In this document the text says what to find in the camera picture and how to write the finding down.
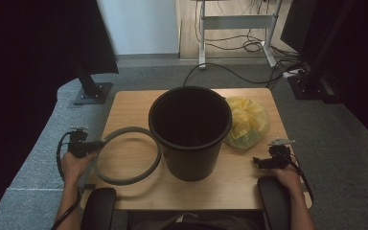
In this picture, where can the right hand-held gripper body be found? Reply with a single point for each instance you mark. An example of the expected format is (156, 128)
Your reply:
(281, 156)

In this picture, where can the person's dark clothing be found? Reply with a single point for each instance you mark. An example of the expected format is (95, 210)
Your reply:
(204, 223)

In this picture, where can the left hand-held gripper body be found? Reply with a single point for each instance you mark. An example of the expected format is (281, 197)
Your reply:
(79, 145)

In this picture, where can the yellow garbage bag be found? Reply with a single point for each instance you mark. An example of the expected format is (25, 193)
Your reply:
(247, 123)

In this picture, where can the black stand base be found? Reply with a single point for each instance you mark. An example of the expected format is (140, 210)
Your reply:
(313, 87)

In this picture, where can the black monitor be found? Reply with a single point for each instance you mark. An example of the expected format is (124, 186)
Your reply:
(297, 25)

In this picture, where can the white power strip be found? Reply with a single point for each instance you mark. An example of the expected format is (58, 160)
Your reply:
(292, 73)

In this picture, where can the person's right hand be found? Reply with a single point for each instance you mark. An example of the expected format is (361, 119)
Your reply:
(288, 179)

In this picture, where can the person's left hand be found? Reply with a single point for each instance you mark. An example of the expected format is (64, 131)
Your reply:
(75, 167)

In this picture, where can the black trash bin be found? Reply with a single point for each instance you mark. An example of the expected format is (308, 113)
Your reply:
(188, 127)

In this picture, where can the white desk frame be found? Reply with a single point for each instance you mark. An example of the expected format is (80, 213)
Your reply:
(236, 22)

